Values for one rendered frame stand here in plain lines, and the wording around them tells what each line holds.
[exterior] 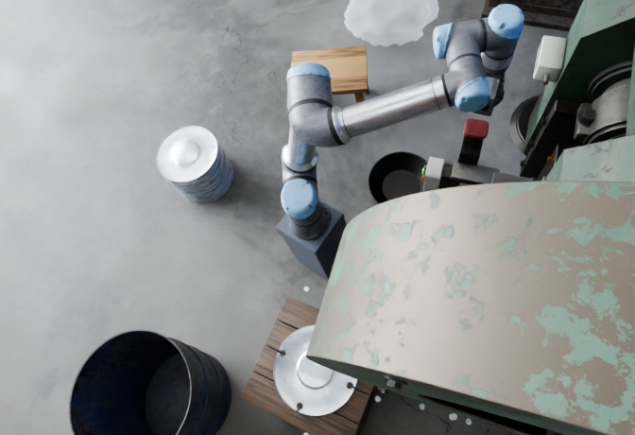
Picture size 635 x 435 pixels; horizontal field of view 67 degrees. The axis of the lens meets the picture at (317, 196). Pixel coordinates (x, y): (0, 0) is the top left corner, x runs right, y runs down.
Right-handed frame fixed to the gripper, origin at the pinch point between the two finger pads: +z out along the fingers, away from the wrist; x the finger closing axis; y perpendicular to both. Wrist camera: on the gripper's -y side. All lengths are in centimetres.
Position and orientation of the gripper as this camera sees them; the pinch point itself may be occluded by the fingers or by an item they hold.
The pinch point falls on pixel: (481, 111)
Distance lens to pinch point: 147.6
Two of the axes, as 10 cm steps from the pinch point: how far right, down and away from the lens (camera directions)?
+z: 1.5, 3.9, 9.1
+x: -9.4, -2.2, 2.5
